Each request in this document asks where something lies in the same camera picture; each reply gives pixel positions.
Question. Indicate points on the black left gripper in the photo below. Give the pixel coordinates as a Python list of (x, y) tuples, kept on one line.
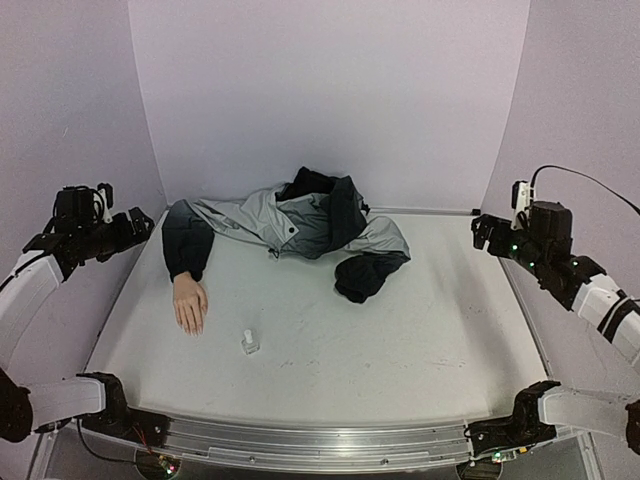
[(128, 237)]

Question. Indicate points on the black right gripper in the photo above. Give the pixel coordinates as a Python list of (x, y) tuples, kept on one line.
[(493, 236)]

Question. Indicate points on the clear nail polish bottle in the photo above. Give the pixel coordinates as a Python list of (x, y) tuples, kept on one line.
[(250, 347)]

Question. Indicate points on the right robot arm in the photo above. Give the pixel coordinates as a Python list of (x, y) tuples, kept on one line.
[(542, 246)]

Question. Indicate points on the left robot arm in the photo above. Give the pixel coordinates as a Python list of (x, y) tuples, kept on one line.
[(82, 228)]

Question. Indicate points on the mannequin hand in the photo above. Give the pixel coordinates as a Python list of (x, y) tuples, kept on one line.
[(190, 303)]

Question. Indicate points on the grey and black jacket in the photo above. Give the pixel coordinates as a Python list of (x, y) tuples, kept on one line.
[(310, 217)]

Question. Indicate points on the small green circuit board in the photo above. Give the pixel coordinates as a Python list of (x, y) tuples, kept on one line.
[(155, 466)]

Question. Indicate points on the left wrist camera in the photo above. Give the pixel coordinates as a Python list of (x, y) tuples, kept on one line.
[(103, 200)]

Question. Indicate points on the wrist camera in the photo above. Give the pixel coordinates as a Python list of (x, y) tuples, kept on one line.
[(522, 197), (103, 200)]

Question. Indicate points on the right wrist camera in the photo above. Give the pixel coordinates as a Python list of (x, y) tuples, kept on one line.
[(522, 197)]

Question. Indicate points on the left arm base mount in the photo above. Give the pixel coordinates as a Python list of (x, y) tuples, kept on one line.
[(119, 420)]

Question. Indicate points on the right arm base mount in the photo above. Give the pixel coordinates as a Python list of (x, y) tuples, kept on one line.
[(522, 428)]

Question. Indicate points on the aluminium table front rail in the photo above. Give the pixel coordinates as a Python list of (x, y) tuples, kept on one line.
[(325, 449)]

